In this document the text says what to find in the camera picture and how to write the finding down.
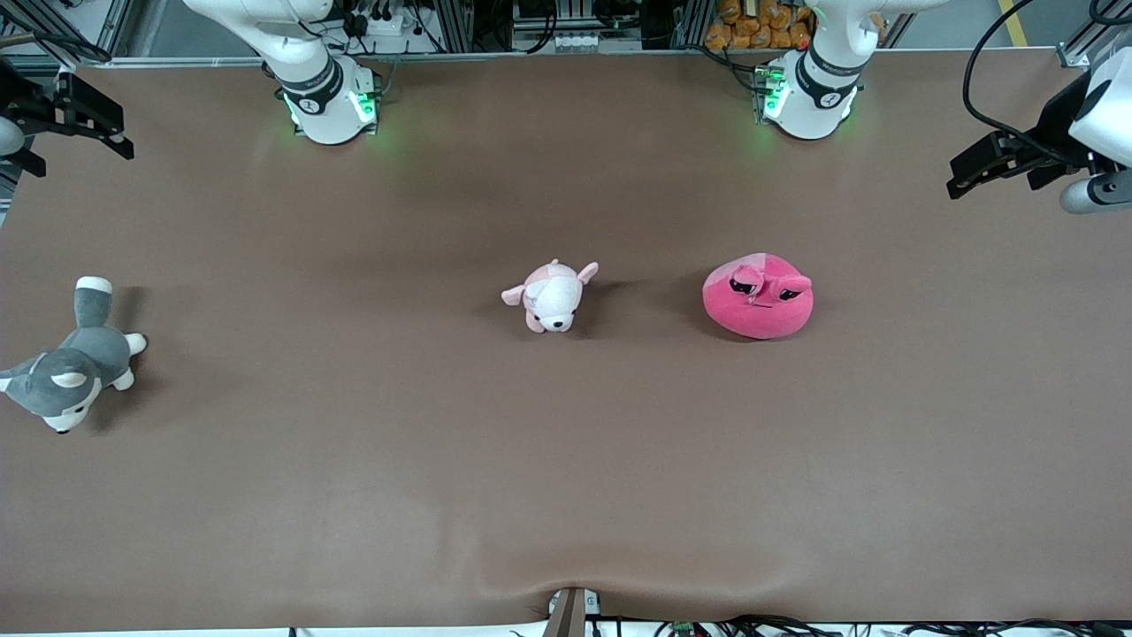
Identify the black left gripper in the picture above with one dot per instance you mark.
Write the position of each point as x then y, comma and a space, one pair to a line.
1058, 126

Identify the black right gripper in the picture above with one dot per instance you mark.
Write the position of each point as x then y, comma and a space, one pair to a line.
25, 106

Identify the hot pink round plush toy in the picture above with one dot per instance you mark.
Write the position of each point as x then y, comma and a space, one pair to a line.
761, 314

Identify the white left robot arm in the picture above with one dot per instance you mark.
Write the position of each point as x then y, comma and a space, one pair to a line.
814, 106

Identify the grey white husky plush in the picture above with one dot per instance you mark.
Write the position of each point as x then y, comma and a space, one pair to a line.
84, 363

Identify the orange plush pile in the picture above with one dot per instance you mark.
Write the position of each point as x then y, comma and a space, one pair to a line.
761, 22

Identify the white power strip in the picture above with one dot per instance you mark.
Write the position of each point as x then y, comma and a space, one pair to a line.
380, 22

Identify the light pink white plush dog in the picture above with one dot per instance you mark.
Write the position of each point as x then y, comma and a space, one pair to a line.
553, 301

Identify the brown table mat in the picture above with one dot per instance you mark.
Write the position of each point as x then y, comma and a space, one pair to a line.
566, 460

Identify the small green connector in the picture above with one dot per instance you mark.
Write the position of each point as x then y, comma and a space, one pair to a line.
683, 628

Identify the silver table edge rail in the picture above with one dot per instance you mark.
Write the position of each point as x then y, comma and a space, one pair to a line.
531, 57

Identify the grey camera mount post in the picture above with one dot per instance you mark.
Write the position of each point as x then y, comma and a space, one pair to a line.
570, 615

